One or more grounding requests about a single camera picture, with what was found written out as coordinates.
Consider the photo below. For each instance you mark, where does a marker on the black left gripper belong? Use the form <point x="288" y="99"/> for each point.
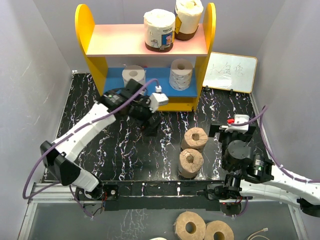
<point x="150" y="129"/>

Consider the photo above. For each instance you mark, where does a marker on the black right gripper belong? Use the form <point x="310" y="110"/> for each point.
<point x="244" y="138"/>

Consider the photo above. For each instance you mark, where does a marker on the brown roll back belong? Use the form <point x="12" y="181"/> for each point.
<point x="195" y="138"/>

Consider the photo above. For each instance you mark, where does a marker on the brown roll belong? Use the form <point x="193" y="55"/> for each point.
<point x="190" y="163"/>
<point x="195" y="138"/>

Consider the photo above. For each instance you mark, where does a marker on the brown roll front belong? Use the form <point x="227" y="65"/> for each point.
<point x="190" y="163"/>

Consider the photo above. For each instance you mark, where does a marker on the patterned white paper roll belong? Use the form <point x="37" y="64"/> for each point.
<point x="180" y="77"/>

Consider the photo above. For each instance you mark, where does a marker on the beige roll front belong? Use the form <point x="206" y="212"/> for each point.
<point x="159" y="28"/>

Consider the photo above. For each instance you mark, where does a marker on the beige roll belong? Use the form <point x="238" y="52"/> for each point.
<point x="159" y="28"/>
<point x="187" y="16"/>

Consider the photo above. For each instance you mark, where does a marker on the beige roll back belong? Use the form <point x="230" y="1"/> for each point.
<point x="187" y="16"/>

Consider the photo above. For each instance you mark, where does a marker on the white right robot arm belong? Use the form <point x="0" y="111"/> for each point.
<point x="249" y="174"/>

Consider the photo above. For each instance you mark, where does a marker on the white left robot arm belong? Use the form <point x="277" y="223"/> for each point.
<point x="59" y="156"/>

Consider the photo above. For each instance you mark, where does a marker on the yellow shelf with coloured boards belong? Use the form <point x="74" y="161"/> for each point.
<point x="99" y="41"/>

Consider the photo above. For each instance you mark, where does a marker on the small whiteboard with writing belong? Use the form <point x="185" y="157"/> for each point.
<point x="230" y="72"/>

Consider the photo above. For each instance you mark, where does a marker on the tan roll on floor right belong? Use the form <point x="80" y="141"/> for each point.
<point x="218" y="230"/>

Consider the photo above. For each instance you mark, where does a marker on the tan roll on floor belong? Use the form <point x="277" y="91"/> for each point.
<point x="189" y="226"/>
<point x="218" y="230"/>

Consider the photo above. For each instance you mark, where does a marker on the tan roll on floor left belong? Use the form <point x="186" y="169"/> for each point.
<point x="189" y="226"/>

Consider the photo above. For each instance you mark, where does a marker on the white roll at bottom edge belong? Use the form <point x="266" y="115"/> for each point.
<point x="158" y="238"/>

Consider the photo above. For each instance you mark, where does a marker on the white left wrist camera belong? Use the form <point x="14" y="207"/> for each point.
<point x="157" y="99"/>

